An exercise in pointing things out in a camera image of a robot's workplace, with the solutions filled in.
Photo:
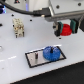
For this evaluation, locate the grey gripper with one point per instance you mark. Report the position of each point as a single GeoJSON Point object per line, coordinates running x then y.
{"type": "Point", "coordinates": [66, 9]}

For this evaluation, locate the red gear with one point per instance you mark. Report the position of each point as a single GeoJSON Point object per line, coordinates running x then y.
{"type": "Point", "coordinates": [66, 30]}

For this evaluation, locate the blue gear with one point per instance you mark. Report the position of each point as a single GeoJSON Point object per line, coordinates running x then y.
{"type": "Point", "coordinates": [51, 53]}

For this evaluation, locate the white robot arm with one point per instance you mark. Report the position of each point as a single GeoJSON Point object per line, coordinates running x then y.
{"type": "Point", "coordinates": [35, 5]}

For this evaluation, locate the beige connector block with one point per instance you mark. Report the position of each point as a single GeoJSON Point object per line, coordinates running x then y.
{"type": "Point", "coordinates": [18, 27]}

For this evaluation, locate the black-framed peg base plate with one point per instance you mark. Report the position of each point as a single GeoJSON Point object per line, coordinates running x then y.
{"type": "Point", "coordinates": [40, 58]}

